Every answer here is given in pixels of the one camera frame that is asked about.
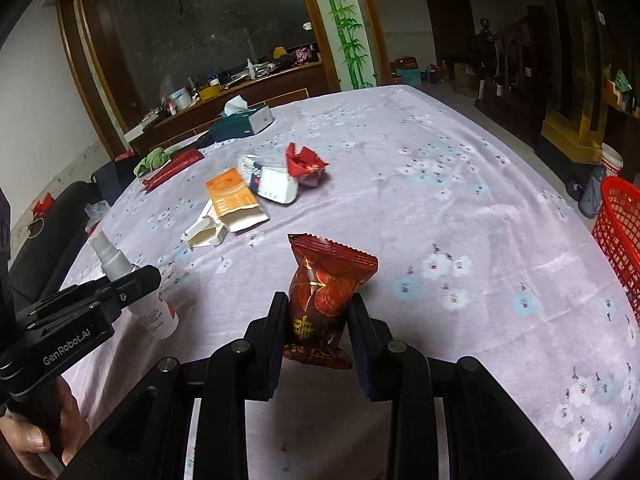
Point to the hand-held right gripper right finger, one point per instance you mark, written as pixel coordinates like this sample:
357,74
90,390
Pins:
362,355

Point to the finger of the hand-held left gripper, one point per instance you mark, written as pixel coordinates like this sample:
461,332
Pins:
137,285

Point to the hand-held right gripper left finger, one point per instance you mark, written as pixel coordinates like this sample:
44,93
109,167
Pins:
277,350

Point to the white spray bottle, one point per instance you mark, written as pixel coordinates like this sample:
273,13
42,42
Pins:
155,315

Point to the dark red snack packet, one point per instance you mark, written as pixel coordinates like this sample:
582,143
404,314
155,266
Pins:
320,290

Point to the red plastic basket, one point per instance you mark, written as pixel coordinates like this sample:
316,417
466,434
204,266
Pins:
620,230

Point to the person's left hand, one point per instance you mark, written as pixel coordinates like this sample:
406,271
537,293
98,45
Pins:
27,440

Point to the small white open carton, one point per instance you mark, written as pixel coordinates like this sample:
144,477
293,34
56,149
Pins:
202,235

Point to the clear plastic bag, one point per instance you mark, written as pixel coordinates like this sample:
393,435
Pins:
97,210

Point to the long red packet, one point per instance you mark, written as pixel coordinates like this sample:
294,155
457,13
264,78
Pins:
175,167

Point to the green cloth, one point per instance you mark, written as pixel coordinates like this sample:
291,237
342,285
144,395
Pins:
150,160

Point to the orange medicine box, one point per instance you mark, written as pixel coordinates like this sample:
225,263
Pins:
227,190

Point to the white and blue medicine box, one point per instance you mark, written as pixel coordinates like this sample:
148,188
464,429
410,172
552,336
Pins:
277,187

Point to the green tissue box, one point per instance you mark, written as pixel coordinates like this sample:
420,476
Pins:
235,127

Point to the round white tin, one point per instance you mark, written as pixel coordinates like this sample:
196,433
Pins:
180,100

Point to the crumpled red wrapper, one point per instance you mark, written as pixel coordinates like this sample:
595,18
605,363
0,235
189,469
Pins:
305,160

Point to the yellow box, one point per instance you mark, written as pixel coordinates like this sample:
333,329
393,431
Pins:
210,92

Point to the small white bottle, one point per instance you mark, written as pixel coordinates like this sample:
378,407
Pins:
251,69

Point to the wooden sideboard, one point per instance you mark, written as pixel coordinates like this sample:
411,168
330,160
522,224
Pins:
280,85

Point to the red boxes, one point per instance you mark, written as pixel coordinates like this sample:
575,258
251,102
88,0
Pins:
404,70

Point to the cardboard box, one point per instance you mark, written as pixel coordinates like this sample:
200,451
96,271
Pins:
466,80

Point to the white bucket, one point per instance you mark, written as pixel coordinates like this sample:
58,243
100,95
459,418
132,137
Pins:
612,162

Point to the bamboo painted pillar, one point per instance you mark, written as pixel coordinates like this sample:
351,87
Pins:
345,25

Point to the dark wooden door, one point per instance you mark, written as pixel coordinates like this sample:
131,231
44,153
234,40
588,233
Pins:
450,25

